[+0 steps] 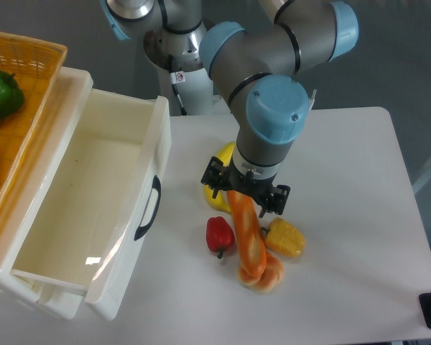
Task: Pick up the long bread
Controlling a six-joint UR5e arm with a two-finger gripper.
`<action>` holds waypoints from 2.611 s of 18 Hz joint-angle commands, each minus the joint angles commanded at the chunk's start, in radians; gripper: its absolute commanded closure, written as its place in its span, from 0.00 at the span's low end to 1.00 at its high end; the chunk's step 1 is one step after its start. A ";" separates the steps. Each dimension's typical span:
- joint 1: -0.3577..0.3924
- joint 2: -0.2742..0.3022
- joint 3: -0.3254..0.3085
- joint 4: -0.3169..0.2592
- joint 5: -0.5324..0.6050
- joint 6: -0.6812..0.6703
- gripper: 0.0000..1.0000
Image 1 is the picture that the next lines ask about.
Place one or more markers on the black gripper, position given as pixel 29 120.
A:
pixel 271 199

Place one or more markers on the long orange baguette bread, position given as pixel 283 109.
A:
pixel 251 248

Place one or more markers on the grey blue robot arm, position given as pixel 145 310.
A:
pixel 253 73

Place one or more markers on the round braided bread roll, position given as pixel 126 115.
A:
pixel 271 277

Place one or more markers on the yellow banana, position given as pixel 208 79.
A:
pixel 215 178

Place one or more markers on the red bell pepper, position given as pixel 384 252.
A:
pixel 219 236

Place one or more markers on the yellow bell pepper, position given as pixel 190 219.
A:
pixel 283 238

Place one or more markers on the white plastic drawer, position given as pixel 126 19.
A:
pixel 82 238

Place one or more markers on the orange woven basket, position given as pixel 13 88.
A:
pixel 35 65

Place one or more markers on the green bell pepper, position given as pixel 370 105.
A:
pixel 11 95

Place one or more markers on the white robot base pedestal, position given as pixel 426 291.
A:
pixel 182 78

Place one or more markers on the white drawer cabinet frame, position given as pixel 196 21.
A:
pixel 47 147

